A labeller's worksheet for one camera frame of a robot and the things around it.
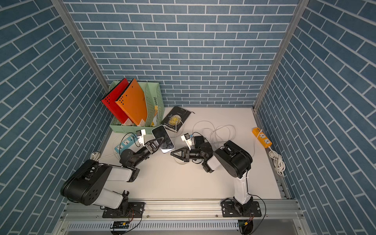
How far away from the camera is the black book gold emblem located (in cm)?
108

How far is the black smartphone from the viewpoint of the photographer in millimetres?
784

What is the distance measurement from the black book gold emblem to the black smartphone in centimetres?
24

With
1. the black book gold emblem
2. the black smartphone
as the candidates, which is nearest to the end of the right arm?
the black smartphone

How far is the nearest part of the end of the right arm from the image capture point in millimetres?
751
